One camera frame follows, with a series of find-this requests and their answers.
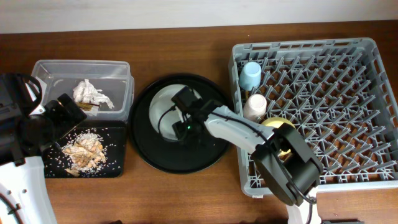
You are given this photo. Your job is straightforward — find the grey dishwasher rack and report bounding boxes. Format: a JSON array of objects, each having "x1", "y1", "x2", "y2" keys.
[{"x1": 228, "y1": 37, "x2": 397, "y2": 192}]

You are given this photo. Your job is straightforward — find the black rectangular tray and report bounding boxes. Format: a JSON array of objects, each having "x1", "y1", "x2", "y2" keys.
[{"x1": 42, "y1": 119, "x2": 128, "y2": 179}]

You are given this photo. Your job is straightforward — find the gold foil wrapper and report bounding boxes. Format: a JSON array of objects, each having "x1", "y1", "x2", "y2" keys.
[{"x1": 77, "y1": 102, "x2": 100, "y2": 111}]

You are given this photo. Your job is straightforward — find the grey round plate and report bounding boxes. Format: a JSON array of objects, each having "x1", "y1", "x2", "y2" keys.
[{"x1": 149, "y1": 84, "x2": 188, "y2": 142}]

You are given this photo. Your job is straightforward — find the food scraps with rice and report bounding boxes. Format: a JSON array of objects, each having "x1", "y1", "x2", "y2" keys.
[{"x1": 46, "y1": 128, "x2": 123, "y2": 177}]

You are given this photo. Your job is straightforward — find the white tissue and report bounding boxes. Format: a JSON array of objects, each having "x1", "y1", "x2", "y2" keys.
[{"x1": 73, "y1": 79, "x2": 114, "y2": 116}]

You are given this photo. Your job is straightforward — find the yellow bowl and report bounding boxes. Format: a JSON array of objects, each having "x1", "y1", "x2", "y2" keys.
[{"x1": 261, "y1": 117, "x2": 295, "y2": 158}]

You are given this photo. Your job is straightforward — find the clear plastic bin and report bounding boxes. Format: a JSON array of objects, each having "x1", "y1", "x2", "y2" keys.
[{"x1": 32, "y1": 60, "x2": 134, "y2": 122}]

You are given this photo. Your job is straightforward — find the pink plastic cup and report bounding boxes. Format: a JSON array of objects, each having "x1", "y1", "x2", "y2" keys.
[{"x1": 243, "y1": 94, "x2": 267, "y2": 122}]

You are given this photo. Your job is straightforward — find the blue plastic cup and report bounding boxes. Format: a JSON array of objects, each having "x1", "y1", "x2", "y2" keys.
[{"x1": 239, "y1": 62, "x2": 262, "y2": 91}]

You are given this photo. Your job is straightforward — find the black round tray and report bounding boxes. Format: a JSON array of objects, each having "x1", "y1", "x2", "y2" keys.
[{"x1": 127, "y1": 73, "x2": 233, "y2": 174}]

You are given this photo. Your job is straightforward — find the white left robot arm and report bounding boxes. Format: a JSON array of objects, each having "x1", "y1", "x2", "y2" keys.
[{"x1": 1, "y1": 73, "x2": 86, "y2": 223}]

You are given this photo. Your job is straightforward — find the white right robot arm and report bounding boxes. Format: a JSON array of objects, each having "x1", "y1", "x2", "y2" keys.
[{"x1": 171, "y1": 86, "x2": 323, "y2": 224}]

